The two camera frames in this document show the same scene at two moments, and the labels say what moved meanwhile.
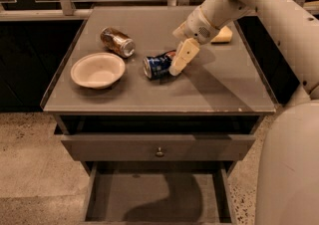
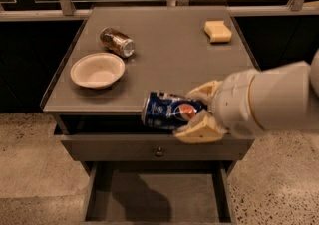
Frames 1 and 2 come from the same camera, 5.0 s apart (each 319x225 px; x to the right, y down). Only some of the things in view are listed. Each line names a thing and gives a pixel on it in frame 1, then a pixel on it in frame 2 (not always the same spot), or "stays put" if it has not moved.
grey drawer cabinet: [156, 147] stays put
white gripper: [197, 26] -> [232, 102]
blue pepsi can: [159, 67] -> [168, 111]
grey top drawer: [159, 137] stays put
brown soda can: [118, 42] stays put
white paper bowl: [98, 70] stays put
